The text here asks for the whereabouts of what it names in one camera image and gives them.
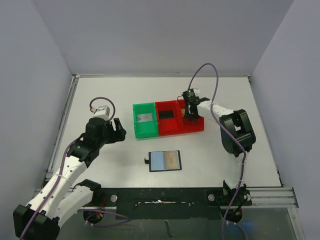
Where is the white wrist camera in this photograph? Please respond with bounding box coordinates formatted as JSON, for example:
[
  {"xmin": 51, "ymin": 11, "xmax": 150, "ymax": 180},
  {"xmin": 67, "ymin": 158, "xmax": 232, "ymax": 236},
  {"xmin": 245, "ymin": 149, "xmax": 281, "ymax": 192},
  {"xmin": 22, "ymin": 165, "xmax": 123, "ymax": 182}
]
[
  {"xmin": 90, "ymin": 105, "xmax": 110, "ymax": 121},
  {"xmin": 192, "ymin": 88, "xmax": 201, "ymax": 96}
]

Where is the black card in bin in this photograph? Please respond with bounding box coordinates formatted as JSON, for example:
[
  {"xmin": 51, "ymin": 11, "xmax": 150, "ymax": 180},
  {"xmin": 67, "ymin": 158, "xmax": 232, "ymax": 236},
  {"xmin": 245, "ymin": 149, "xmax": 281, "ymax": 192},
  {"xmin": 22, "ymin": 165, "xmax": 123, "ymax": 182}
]
[{"xmin": 158, "ymin": 110, "xmax": 175, "ymax": 120}]

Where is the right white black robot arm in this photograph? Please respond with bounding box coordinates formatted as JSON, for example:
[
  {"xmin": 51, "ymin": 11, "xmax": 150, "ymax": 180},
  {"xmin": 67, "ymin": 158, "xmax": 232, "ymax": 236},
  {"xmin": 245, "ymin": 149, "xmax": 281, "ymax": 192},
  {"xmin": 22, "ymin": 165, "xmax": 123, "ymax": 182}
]
[{"xmin": 182, "ymin": 88, "xmax": 256, "ymax": 191}]

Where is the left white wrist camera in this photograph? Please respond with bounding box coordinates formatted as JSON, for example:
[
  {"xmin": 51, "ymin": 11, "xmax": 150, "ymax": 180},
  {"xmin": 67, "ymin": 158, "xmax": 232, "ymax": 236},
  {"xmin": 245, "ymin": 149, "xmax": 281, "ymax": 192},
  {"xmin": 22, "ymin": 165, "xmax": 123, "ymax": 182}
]
[{"xmin": 90, "ymin": 105, "xmax": 110, "ymax": 121}]

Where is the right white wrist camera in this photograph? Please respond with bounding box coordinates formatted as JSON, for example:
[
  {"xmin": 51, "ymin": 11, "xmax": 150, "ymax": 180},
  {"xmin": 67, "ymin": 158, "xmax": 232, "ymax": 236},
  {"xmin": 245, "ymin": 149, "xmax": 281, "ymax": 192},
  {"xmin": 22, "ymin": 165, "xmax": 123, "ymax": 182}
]
[{"xmin": 192, "ymin": 88, "xmax": 201, "ymax": 96}]

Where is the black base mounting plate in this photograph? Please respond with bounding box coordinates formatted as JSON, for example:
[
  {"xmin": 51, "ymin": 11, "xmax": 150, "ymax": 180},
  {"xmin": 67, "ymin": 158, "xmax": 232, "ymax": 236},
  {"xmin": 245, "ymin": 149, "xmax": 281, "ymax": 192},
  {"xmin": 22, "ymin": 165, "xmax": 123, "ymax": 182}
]
[{"xmin": 72, "ymin": 187, "xmax": 252, "ymax": 221}]

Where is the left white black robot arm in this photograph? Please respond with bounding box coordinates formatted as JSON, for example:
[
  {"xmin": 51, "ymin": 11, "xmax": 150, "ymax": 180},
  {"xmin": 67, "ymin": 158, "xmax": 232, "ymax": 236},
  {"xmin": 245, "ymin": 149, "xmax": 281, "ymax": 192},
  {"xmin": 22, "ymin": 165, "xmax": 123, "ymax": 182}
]
[{"xmin": 13, "ymin": 117, "xmax": 127, "ymax": 240}]

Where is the black leather card holder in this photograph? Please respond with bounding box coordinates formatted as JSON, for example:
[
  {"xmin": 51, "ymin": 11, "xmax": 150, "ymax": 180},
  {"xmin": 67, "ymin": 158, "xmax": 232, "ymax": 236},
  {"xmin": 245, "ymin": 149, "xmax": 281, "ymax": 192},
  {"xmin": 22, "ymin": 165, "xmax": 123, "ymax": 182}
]
[{"xmin": 144, "ymin": 150, "xmax": 182, "ymax": 172}]

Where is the gold card in bin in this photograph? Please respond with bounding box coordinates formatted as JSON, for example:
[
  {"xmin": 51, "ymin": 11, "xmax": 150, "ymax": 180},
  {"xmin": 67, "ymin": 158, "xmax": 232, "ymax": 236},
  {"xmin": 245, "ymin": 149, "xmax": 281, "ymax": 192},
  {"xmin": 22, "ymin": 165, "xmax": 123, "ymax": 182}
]
[{"xmin": 180, "ymin": 108, "xmax": 186, "ymax": 117}]

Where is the silver card in bin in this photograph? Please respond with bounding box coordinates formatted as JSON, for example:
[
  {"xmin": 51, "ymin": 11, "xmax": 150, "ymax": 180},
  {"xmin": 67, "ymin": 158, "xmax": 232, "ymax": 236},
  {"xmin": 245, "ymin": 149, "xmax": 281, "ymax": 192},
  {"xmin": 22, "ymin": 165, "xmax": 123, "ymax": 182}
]
[{"xmin": 136, "ymin": 113, "xmax": 153, "ymax": 123}]

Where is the red plastic bin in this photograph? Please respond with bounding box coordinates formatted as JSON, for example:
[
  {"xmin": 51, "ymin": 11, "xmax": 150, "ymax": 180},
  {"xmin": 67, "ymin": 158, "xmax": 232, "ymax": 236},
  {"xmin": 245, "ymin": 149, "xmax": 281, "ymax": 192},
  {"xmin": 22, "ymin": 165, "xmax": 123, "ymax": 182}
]
[
  {"xmin": 177, "ymin": 99, "xmax": 205, "ymax": 134},
  {"xmin": 155, "ymin": 100, "xmax": 182, "ymax": 136}
]

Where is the green plastic bin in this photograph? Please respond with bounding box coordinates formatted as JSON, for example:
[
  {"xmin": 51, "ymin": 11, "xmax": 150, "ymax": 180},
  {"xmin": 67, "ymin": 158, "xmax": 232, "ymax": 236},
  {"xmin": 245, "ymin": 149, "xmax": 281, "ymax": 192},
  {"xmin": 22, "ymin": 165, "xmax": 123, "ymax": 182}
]
[{"xmin": 132, "ymin": 102, "xmax": 159, "ymax": 139}]

